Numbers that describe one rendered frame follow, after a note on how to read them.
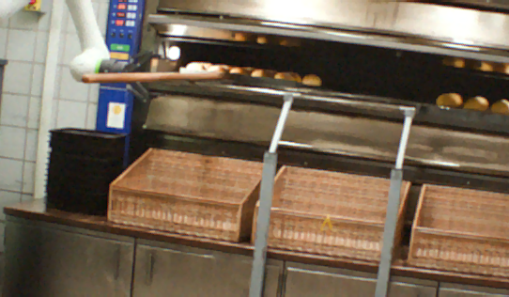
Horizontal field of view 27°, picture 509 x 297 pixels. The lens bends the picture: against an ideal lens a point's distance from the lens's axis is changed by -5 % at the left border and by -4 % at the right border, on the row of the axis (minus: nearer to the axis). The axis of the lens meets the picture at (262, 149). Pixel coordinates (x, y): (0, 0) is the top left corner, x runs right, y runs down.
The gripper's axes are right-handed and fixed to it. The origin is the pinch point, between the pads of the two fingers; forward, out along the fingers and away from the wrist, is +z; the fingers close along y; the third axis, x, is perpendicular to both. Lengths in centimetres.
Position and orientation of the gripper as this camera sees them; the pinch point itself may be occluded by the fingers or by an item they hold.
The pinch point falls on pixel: (165, 77)
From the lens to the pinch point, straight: 417.0
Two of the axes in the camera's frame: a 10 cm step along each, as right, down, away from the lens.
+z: 9.6, 1.3, -2.3
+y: -1.1, 9.9, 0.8
